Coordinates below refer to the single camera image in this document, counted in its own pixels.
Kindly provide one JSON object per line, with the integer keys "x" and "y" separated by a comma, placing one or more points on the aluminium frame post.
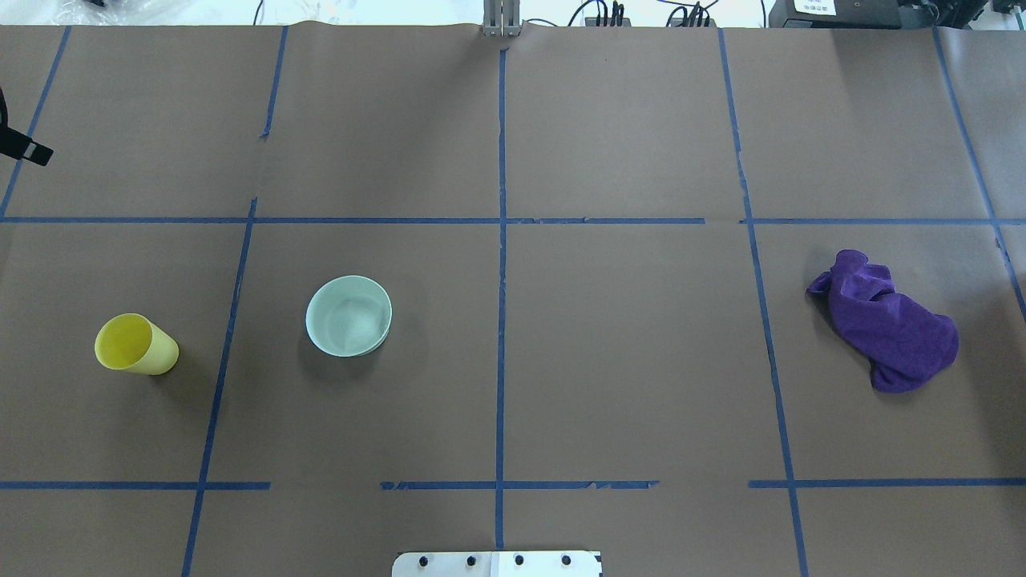
{"x": 502, "y": 19}

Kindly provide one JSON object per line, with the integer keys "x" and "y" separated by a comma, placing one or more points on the white pedestal base plate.
{"x": 499, "y": 563}

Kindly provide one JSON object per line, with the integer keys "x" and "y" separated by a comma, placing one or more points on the purple cloth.
{"x": 906, "y": 344}

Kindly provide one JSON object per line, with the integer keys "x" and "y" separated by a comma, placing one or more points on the yellow plastic cup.
{"x": 132, "y": 343}

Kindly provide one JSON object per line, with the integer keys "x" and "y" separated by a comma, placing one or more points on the pale green bowl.
{"x": 349, "y": 316}

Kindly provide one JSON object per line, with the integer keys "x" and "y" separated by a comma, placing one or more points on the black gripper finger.
{"x": 20, "y": 146}

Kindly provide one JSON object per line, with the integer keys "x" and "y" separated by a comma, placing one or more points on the black desktop box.
{"x": 871, "y": 15}

